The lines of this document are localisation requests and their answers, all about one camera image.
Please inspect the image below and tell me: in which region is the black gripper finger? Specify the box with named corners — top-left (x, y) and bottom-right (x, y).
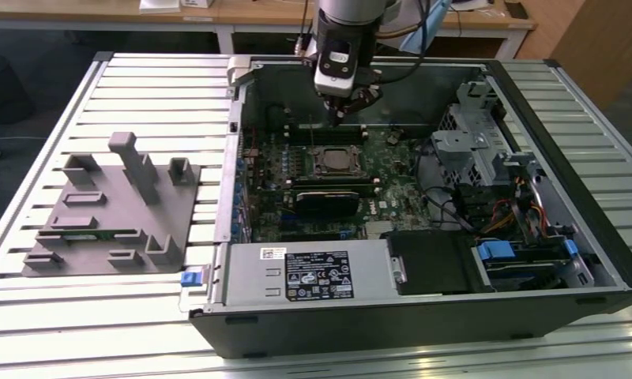
top-left (324, 94), bottom-right (350, 128)
top-left (342, 84), bottom-right (386, 127)

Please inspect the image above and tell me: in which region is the silver CPU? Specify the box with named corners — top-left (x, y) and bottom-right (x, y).
top-left (324, 152), bottom-right (358, 171)

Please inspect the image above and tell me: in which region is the CPU socket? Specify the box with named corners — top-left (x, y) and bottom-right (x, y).
top-left (306, 144), bottom-right (371, 178)

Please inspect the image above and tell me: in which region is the silver metal drive cage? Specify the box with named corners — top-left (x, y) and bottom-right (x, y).
top-left (419, 78), bottom-right (512, 189)

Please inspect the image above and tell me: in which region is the small black graphics card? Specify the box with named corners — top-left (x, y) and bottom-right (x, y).
top-left (292, 190), bottom-right (360, 217)

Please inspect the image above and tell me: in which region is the green motherboard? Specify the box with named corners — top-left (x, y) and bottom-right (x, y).
top-left (239, 128), bottom-right (438, 244)

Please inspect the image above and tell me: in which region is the silver chipset heatsink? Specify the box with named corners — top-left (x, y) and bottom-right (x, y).
top-left (366, 220), bottom-right (394, 238)

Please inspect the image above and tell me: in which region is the black expansion slot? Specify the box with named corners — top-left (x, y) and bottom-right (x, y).
top-left (279, 230), bottom-right (355, 243)

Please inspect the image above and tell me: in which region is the white box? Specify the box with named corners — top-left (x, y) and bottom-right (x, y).
top-left (139, 0), bottom-right (183, 15)

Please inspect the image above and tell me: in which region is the black plastic shroud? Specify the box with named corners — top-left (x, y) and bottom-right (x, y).
top-left (384, 231), bottom-right (480, 296)

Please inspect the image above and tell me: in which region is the wooden cabinet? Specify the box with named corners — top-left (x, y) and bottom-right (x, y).
top-left (515, 0), bottom-right (632, 110)

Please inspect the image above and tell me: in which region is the grey power supply unit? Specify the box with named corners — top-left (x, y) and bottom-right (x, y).
top-left (204, 241), bottom-right (404, 313)

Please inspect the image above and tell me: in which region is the blue disk carrier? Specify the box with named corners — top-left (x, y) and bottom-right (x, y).
top-left (474, 239), bottom-right (570, 291)

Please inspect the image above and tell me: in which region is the grey parts rack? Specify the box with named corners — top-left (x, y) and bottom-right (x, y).
top-left (20, 131), bottom-right (204, 278)

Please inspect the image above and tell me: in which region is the green RAM stick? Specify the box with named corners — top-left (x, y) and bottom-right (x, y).
top-left (40, 228), bottom-right (137, 242)

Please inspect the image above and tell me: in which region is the wooden desk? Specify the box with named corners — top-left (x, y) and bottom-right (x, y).
top-left (0, 0), bottom-right (539, 60)

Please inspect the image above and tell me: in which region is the black open PC case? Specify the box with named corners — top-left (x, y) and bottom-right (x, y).
top-left (179, 54), bottom-right (632, 360)

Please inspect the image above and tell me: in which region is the black waste bin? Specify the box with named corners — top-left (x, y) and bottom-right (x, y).
top-left (0, 51), bottom-right (36, 126)

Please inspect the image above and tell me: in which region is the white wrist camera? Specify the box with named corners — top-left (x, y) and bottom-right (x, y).
top-left (314, 39), bottom-right (360, 97)

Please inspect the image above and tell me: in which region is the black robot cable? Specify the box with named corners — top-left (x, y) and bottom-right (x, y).
top-left (372, 0), bottom-right (431, 86)

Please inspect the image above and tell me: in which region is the grey plastic bracket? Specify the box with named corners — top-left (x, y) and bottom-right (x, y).
top-left (492, 152), bottom-right (548, 189)

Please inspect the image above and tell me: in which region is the yellow wire bundle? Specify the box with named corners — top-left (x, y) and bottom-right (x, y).
top-left (479, 199), bottom-right (518, 236)

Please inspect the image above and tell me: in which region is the orange wire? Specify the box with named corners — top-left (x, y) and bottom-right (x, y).
top-left (524, 199), bottom-right (554, 238)

